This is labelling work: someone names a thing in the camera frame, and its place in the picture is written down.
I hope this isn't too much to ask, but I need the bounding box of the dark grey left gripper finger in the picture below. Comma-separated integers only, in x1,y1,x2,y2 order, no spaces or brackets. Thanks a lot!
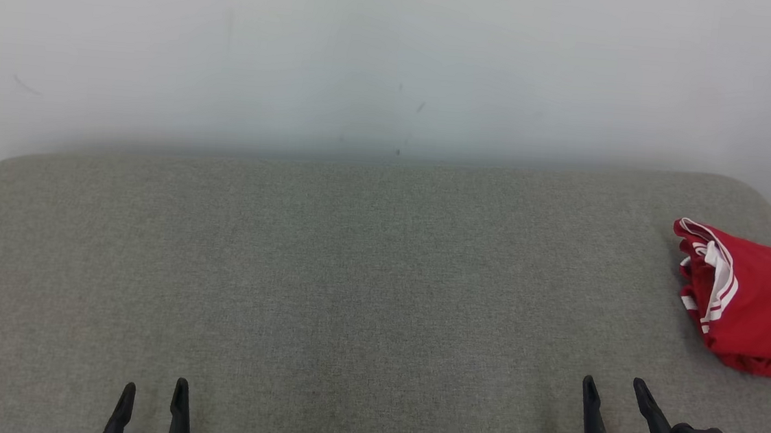
98,379,138,433
165,376,197,433

